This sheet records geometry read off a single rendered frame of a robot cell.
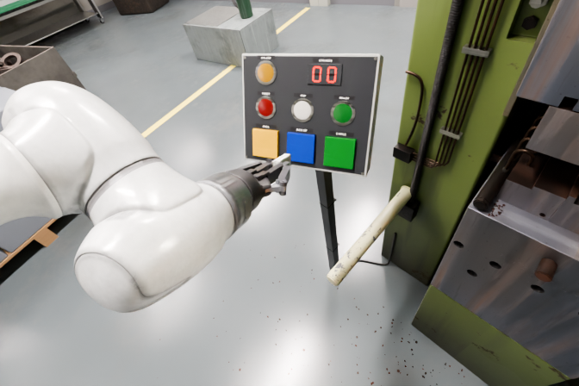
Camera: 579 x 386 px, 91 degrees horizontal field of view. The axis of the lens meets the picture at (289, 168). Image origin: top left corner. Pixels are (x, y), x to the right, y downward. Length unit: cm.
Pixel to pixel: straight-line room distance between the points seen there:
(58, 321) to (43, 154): 188
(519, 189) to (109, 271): 72
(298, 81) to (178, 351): 141
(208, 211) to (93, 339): 171
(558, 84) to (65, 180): 68
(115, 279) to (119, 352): 159
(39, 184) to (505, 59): 80
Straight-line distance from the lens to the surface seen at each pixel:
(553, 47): 60
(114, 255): 30
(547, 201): 77
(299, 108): 72
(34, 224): 253
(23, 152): 37
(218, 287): 174
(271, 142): 76
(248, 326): 162
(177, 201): 33
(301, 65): 72
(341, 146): 70
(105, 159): 36
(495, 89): 81
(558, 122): 66
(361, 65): 68
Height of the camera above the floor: 150
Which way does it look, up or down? 46 degrees down
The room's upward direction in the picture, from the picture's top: 13 degrees counter-clockwise
